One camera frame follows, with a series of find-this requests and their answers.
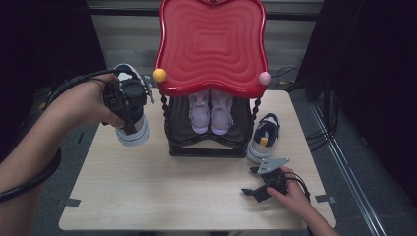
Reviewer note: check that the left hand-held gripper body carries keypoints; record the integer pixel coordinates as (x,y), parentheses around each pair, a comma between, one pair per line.
(131,95)

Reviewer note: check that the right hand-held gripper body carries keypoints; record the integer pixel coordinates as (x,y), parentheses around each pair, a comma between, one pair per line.
(273,178)

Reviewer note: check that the navy and white sneaker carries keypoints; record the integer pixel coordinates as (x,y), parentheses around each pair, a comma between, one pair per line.
(262,147)
(139,131)

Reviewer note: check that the lilac sneaker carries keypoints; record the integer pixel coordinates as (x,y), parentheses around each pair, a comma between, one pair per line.
(222,114)
(199,114)

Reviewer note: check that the red and black shoe rack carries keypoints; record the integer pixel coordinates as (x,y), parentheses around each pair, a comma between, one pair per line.
(213,49)

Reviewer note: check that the person's right hand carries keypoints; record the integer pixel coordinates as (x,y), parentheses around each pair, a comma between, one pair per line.
(293,196)

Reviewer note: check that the person's left hand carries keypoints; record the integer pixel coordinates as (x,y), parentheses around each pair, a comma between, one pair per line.
(78,101)

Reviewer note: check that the grey tape piece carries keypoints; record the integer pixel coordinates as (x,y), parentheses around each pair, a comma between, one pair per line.
(326,198)
(72,202)

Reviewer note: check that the dark curtain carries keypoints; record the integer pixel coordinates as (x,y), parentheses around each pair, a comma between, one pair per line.
(39,32)
(377,65)

